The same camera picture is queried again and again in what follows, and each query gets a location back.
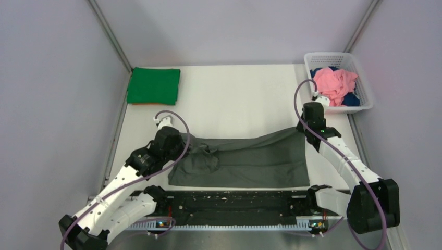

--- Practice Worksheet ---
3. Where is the dark grey t-shirt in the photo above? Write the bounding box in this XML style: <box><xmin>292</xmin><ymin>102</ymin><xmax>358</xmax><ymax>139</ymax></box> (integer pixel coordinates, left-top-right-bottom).
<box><xmin>168</xmin><ymin>127</ymin><xmax>310</xmax><ymax>189</ymax></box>

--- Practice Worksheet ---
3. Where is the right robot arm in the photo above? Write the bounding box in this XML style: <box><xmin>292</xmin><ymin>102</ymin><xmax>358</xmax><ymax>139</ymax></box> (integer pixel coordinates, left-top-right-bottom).
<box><xmin>297</xmin><ymin>102</ymin><xmax>400</xmax><ymax>234</ymax></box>

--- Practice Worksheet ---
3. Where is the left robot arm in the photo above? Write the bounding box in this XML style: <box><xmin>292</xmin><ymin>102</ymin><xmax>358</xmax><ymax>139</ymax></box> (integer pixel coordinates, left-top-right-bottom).
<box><xmin>58</xmin><ymin>125</ymin><xmax>190</xmax><ymax>249</ymax></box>

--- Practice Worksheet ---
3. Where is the pink t-shirt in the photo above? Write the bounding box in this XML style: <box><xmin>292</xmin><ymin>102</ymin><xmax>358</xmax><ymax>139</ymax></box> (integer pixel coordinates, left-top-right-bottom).
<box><xmin>312</xmin><ymin>67</ymin><xmax>359</xmax><ymax>107</ymax></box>

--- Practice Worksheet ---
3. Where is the dark blue t-shirt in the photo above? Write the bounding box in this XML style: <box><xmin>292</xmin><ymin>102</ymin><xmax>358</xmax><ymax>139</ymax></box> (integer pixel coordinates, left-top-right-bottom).
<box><xmin>310</xmin><ymin>66</ymin><xmax>361</xmax><ymax>108</ymax></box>

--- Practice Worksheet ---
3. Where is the white plastic basket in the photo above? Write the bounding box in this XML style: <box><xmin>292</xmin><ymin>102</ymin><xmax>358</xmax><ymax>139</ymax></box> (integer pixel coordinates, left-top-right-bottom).
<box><xmin>304</xmin><ymin>52</ymin><xmax>373</xmax><ymax>114</ymax></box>

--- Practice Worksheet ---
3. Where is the folded green t-shirt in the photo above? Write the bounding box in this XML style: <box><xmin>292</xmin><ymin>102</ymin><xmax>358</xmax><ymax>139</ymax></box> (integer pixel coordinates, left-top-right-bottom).
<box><xmin>127</xmin><ymin>67</ymin><xmax>181</xmax><ymax>105</ymax></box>

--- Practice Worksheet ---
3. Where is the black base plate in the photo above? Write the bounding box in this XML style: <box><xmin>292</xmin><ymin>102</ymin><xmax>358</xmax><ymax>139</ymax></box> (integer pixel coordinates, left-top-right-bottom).
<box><xmin>144</xmin><ymin>191</ymin><xmax>339</xmax><ymax>229</ymax></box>

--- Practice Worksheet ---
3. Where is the white slotted cable duct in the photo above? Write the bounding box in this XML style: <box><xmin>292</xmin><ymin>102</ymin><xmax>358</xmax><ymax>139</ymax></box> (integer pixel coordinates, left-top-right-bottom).
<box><xmin>127</xmin><ymin>220</ymin><xmax>312</xmax><ymax>231</ymax></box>

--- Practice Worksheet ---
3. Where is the left corner metal post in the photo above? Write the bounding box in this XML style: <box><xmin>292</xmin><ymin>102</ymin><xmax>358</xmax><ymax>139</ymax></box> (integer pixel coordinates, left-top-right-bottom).
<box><xmin>86</xmin><ymin>0</ymin><xmax>133</xmax><ymax>73</ymax></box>

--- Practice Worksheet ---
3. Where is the corner metal post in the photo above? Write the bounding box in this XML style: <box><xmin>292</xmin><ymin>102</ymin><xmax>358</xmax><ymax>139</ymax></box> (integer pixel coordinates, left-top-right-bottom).
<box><xmin>343</xmin><ymin>0</ymin><xmax>383</xmax><ymax>53</ymax></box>
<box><xmin>86</xmin><ymin>0</ymin><xmax>133</xmax><ymax>73</ymax></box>

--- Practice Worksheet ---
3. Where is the right corner metal post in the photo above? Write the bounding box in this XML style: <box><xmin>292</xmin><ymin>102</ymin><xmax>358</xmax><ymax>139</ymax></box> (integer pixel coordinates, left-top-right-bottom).
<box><xmin>343</xmin><ymin>0</ymin><xmax>383</xmax><ymax>53</ymax></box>

